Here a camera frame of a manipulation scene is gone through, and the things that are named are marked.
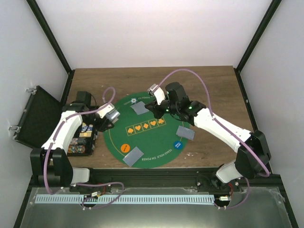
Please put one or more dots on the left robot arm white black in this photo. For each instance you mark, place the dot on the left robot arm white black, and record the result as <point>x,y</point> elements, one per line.
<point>50,164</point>

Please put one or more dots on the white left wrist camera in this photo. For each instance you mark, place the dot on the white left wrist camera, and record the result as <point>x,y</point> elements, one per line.
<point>104,110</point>

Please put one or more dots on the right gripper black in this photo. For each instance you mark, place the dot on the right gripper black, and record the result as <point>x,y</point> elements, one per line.
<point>154,109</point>

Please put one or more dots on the light blue slotted strip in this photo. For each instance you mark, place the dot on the light blue slotted strip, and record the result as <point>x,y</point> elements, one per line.
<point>126,199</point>

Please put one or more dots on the blue small blind button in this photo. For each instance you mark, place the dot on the blue small blind button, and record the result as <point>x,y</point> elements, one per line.
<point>178,145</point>

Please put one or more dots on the black mounting rail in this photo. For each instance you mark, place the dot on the black mounting rail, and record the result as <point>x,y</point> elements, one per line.
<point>203,179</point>

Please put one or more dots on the blue patterned card deck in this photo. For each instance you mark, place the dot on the blue patterned card deck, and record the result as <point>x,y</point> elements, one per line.
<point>113,116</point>

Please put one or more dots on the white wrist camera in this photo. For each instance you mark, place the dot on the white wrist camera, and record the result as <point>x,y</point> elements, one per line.
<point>104,110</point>
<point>157,92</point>

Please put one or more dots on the black poker chip case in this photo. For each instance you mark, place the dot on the black poker chip case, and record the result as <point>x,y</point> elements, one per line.
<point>83,141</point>

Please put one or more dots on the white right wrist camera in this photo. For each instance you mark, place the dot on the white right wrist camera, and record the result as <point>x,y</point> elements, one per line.
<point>157,92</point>

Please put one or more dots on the dealt cards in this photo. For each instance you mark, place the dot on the dealt cards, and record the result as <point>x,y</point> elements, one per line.
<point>184,132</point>
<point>139,108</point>
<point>133,156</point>

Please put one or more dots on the round green poker mat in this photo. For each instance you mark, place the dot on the round green poker mat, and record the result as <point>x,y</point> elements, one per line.
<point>154,137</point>

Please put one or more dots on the orange big blind button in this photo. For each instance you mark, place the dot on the orange big blind button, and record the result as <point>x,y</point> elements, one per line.
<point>125,148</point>

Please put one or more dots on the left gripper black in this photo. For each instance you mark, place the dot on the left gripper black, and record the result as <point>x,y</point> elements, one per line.
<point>102,127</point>

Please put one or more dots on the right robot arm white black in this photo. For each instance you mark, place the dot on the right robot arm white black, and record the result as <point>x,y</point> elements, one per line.
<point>252,150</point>

